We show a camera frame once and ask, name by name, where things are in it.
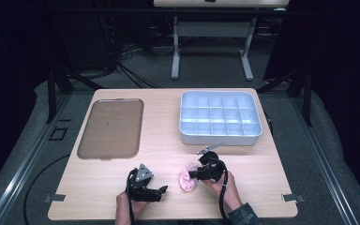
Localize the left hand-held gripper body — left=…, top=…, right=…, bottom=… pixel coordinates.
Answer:
left=126, top=163, right=164, bottom=203

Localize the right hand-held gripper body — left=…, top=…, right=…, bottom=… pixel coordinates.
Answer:
left=196, top=142, right=228, bottom=183

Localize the pink sock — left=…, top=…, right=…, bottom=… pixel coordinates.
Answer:
left=178, top=161, right=202, bottom=192

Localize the person's left hand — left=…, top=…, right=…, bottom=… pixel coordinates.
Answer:
left=115, top=190, right=152, bottom=225

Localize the person's right hand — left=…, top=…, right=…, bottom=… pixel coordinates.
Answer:
left=201, top=170, right=244, bottom=212

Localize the white divided storage box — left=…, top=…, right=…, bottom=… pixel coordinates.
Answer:
left=178, top=89, right=263, bottom=147

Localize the metal tray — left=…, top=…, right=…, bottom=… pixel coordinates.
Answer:
left=76, top=97, right=145, bottom=161

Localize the black metal stand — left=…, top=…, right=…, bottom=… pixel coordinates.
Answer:
left=44, top=65, right=105, bottom=125
left=256, top=66, right=314, bottom=128

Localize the white-legged desk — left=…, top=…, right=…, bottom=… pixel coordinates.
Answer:
left=152, top=0, right=291, bottom=82

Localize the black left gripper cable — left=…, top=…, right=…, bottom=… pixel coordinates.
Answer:
left=126, top=168, right=138, bottom=225

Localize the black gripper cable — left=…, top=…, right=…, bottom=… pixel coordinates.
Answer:
left=217, top=167, right=231, bottom=221
left=126, top=168, right=138, bottom=225

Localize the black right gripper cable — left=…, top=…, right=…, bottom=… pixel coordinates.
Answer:
left=217, top=167, right=231, bottom=221

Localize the metal table bracket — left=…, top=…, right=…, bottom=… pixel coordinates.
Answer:
left=42, top=193, right=67, bottom=204
left=280, top=193, right=307, bottom=204

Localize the black floor cable loop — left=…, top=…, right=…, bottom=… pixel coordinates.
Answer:
left=22, top=154, right=72, bottom=225

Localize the aluminium floor rail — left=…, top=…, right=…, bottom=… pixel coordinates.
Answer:
left=290, top=96, right=360, bottom=225
left=0, top=93, right=73, bottom=225

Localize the bundle of black cables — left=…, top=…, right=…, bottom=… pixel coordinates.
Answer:
left=97, top=13, right=162, bottom=90

